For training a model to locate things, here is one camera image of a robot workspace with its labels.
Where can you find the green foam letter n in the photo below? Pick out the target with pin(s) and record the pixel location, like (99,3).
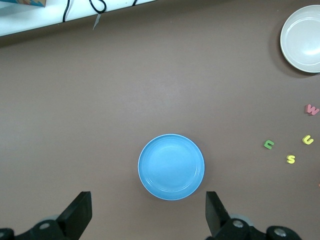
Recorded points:
(269,142)

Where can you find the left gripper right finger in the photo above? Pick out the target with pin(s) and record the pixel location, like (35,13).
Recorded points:
(215,212)

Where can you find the beige plate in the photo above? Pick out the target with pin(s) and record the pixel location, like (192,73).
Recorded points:
(305,37)

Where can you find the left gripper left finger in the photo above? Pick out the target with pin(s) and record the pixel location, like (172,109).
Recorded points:
(80,215)

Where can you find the patterned cardboard box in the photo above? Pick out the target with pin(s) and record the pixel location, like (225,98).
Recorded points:
(22,2)

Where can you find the yellow foam letter s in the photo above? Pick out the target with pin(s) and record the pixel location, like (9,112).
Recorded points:
(291,159)

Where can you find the blue plate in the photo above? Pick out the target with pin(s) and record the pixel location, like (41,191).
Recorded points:
(171,167)

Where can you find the pink foam letter w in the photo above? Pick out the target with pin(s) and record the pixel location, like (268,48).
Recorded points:
(311,110)

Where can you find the grey tape strip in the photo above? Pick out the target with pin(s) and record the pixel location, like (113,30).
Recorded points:
(97,21)

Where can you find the yellow foam letter u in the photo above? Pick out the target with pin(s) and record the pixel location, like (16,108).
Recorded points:
(305,141)

